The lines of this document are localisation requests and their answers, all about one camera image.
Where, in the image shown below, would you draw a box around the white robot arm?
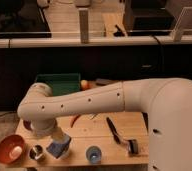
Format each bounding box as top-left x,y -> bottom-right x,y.
17,78 -> 192,171

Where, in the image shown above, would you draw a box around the white paper cup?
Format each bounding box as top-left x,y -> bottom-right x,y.
58,149 -> 70,159

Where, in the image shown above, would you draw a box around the small metal cup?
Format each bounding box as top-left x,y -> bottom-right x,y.
29,145 -> 45,161

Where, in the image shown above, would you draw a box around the blue glass cup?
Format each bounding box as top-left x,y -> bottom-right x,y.
86,146 -> 102,164

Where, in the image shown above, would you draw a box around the red chili pepper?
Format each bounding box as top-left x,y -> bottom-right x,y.
70,115 -> 81,128

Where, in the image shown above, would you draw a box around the purple bowl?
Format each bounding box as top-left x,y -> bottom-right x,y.
23,120 -> 32,131

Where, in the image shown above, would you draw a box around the white object in red bowl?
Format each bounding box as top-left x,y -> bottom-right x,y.
9,146 -> 23,159

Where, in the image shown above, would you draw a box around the green plastic tray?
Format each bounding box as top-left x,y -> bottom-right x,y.
36,73 -> 80,96

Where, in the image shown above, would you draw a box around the red bowl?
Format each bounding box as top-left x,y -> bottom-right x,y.
0,134 -> 25,164

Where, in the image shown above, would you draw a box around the orange ball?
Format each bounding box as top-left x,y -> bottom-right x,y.
81,80 -> 89,90

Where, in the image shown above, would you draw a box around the dark grey block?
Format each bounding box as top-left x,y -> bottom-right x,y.
95,79 -> 113,86

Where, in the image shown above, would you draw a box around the white horizontal rail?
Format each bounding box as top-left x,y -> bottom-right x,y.
0,35 -> 192,49

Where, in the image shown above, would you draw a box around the white angled post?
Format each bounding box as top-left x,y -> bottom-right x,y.
171,6 -> 192,42

